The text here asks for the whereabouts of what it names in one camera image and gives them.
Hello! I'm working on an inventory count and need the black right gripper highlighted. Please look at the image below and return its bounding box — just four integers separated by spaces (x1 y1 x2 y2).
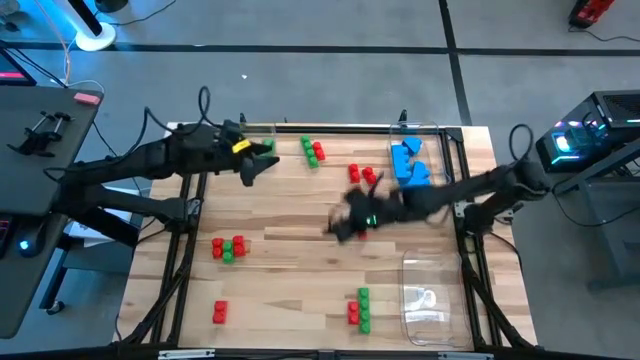
327 187 404 245

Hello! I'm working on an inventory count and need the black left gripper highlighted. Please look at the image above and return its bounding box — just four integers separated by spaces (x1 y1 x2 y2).
212 119 280 188

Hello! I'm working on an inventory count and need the green four-stud block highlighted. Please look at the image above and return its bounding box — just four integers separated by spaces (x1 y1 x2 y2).
299 134 320 170
357 286 373 336

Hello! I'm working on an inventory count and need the blue four-stud block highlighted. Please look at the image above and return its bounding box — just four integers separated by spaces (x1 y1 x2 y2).
390 143 409 184

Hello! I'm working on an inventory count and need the clear plastic bin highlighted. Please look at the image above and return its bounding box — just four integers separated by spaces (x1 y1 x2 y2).
388 121 447 190
399 249 474 350
199 122 277 175

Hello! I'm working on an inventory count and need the pink eraser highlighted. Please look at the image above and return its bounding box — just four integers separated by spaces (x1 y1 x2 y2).
73 91 103 107

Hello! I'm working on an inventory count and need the white box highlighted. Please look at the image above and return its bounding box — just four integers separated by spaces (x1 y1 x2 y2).
67 185 147 249

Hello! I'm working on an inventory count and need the white floor stand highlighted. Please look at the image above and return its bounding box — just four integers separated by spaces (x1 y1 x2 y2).
52 0 118 53

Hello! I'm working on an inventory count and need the black round stand base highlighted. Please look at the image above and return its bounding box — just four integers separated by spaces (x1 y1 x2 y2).
93 0 130 14

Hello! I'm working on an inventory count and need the black mouse with blue light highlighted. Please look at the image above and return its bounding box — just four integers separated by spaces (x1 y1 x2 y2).
16 225 45 259

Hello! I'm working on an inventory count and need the black lit computer tower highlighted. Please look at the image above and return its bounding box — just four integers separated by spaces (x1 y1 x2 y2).
534 89 640 175

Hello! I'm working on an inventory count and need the dark monitor screen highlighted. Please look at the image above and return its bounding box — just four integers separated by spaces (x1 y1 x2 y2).
0 47 38 87

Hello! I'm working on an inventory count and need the lit keyboard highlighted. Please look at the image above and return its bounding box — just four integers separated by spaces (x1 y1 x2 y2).
0 215 12 260

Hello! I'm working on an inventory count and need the dark grey side table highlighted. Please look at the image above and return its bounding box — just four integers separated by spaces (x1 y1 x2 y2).
551 137 640 292

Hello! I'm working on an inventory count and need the red and black device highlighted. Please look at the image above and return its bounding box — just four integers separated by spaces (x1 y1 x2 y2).
568 0 617 29

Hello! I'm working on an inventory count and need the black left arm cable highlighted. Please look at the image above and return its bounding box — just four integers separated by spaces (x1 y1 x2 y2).
143 85 221 136

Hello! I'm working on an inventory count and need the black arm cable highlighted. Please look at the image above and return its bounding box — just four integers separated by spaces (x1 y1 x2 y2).
143 85 221 136
508 123 535 164

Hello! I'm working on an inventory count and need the black aluminium table frame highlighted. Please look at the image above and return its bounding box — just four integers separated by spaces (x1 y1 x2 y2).
115 122 539 360

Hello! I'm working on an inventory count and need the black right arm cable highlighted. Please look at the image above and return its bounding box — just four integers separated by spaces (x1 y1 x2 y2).
508 123 535 164

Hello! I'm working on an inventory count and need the tan cable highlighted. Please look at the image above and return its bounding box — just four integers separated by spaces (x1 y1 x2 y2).
32 0 74 89

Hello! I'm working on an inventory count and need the black floor cable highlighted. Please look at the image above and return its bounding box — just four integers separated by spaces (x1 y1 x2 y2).
569 25 640 44

